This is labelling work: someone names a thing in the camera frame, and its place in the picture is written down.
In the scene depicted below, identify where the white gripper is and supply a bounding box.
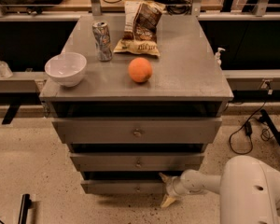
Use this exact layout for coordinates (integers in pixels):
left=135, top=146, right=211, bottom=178
left=159, top=173, right=184, bottom=208

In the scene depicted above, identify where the grey bottom drawer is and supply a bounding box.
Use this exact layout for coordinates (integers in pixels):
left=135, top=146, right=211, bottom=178
left=81, top=180, right=164, bottom=194

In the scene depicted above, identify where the grey drawer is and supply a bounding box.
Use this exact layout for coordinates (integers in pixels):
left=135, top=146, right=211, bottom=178
left=81, top=180, right=164, bottom=194
left=52, top=118, right=222, bottom=144
left=70, top=152, right=203, bottom=172

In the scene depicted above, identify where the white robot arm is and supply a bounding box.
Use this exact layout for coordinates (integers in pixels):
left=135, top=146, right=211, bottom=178
left=161, top=156, right=280, bottom=224

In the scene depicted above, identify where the grey drawer cabinet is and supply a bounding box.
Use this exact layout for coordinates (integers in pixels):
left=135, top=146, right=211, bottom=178
left=40, top=15, right=233, bottom=182

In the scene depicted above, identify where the grey middle drawer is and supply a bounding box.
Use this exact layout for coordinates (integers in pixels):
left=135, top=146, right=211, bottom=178
left=70, top=152, right=203, bottom=172

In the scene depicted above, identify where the grey top drawer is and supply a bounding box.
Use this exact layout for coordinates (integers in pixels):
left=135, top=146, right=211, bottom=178
left=52, top=118, right=222, bottom=144

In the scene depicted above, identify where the orange fruit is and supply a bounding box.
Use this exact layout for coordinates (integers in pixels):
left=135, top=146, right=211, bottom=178
left=128, top=57, right=152, bottom=83

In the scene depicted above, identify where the black stand leg right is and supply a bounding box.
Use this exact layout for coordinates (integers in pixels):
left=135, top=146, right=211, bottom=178
left=259, top=109, right=280, bottom=170

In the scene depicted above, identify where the white pump bottle right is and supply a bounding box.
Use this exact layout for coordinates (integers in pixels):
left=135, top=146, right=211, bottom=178
left=215, top=48, right=226, bottom=66

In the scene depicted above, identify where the black bar on floor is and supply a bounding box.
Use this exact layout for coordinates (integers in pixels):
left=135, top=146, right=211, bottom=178
left=18, top=194, right=32, bottom=224

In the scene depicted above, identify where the white bowl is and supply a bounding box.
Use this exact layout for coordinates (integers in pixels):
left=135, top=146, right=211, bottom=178
left=45, top=52, right=87, bottom=87

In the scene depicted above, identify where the silver drink can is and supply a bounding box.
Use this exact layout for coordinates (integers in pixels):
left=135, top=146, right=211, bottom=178
left=92, top=21, right=113, bottom=62

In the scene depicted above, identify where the brown chip bag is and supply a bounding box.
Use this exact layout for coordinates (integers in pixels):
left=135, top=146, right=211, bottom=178
left=114, top=0, right=165, bottom=57

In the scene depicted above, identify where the clear sanitizer bottle left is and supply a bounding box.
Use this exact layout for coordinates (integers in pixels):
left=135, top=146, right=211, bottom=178
left=0, top=60, right=13, bottom=78

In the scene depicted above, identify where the black power cable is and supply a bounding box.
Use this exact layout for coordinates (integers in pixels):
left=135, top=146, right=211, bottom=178
left=228, top=81, right=273, bottom=156

